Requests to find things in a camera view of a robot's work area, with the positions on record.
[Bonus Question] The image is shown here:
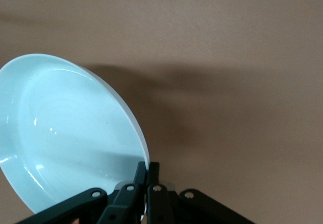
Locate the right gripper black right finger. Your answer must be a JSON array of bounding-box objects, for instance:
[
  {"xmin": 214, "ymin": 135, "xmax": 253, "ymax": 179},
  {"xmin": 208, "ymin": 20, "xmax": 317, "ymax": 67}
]
[{"xmin": 147, "ymin": 162, "xmax": 256, "ymax": 224}]

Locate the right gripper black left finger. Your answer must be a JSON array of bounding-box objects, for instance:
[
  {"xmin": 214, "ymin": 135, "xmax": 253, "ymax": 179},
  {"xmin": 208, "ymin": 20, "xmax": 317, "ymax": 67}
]
[{"xmin": 15, "ymin": 161, "xmax": 147, "ymax": 224}]

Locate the light blue round plate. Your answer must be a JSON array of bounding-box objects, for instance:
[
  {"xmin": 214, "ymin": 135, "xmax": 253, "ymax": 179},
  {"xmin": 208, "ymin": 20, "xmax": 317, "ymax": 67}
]
[{"xmin": 0, "ymin": 53, "xmax": 150, "ymax": 221}]

